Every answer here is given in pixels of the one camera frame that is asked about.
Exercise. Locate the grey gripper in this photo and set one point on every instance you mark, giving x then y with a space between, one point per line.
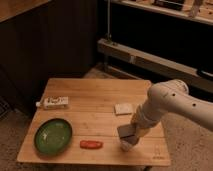
127 133

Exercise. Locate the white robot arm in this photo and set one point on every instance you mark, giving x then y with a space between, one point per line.
162 98

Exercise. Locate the red chili pepper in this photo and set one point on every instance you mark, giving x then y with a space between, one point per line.
91 144

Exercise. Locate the wooden table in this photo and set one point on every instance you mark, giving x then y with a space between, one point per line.
91 114

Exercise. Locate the green bowl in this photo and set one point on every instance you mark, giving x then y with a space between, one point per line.
53 136

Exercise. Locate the white tube with label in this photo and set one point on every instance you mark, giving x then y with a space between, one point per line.
53 102

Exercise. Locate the metal shelf rail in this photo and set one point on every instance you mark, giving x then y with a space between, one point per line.
155 64

